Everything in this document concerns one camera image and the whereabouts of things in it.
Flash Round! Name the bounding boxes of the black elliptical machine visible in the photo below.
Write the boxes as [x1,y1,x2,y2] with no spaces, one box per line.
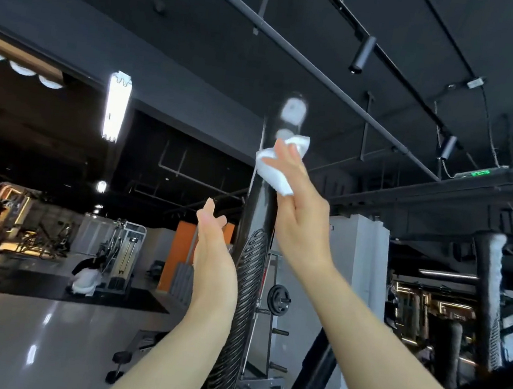
[193,85,513,389]

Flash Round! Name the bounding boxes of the person's left hand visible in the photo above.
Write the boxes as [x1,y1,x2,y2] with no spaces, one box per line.
[183,196,250,324]

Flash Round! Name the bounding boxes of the round bulb ceiling fixture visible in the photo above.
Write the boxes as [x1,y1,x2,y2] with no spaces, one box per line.
[0,45,71,92]

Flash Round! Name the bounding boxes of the white gym machine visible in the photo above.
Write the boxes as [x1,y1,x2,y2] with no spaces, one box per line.
[98,217,150,295]

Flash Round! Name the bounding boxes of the white wet wipe sheet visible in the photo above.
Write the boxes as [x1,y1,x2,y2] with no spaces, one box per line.
[250,129,313,199]

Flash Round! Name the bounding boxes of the weight bench rack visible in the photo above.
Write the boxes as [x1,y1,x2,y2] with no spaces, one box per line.
[236,247,304,389]

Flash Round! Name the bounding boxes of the person's right hand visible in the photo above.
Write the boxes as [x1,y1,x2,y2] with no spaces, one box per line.
[247,135,351,280]

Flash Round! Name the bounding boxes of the person's right forearm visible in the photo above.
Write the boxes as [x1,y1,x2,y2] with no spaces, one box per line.
[285,257,512,389]

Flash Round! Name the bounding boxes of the long ceiling tube light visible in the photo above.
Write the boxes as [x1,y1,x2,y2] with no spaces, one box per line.
[100,69,136,145]

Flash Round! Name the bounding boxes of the person's left forearm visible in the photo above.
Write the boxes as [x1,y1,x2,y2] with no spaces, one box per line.
[100,296,237,389]

